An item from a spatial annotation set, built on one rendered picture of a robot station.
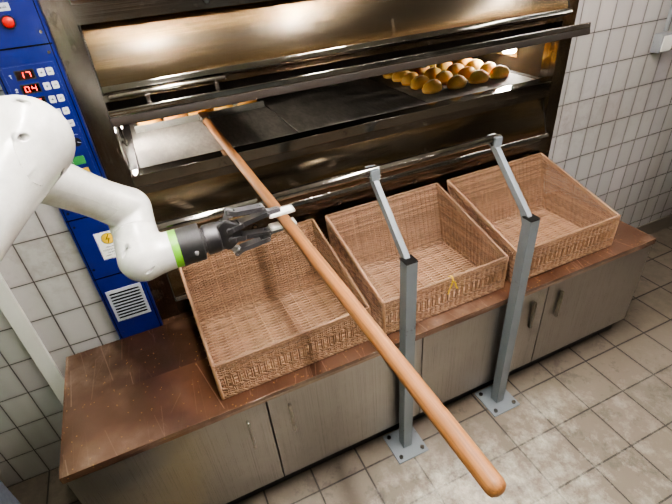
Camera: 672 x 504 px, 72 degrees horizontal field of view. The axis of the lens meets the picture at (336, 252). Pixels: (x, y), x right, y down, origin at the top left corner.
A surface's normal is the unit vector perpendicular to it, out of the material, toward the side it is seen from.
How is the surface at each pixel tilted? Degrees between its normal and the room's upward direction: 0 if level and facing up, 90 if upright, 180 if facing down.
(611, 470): 0
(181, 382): 0
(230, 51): 70
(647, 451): 0
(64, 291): 90
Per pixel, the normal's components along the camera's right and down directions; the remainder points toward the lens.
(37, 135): 0.73, -0.04
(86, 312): 0.41, 0.49
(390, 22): 0.36, 0.18
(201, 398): -0.07, -0.82
